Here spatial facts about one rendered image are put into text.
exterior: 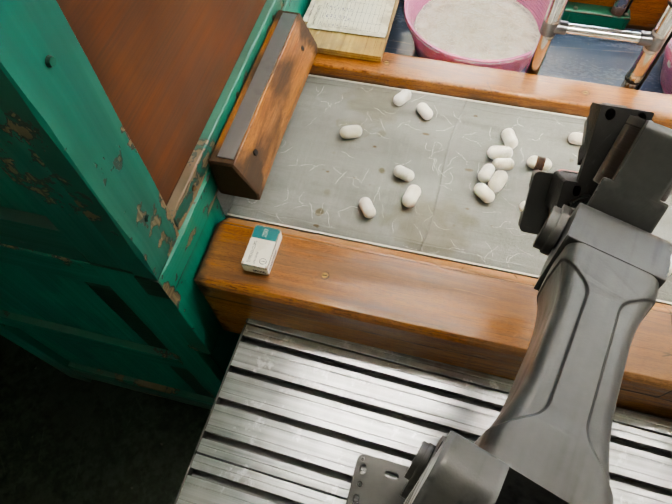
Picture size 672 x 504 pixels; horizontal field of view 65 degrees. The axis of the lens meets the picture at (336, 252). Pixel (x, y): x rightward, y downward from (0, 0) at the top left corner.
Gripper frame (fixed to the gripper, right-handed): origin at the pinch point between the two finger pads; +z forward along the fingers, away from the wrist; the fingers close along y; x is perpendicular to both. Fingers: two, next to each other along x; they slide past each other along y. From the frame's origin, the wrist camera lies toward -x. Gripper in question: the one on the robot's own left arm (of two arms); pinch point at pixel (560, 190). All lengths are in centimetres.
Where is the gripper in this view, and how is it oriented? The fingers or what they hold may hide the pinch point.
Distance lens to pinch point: 67.4
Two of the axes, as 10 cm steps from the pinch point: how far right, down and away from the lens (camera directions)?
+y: -9.7, -2.0, 1.4
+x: -1.4, 9.2, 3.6
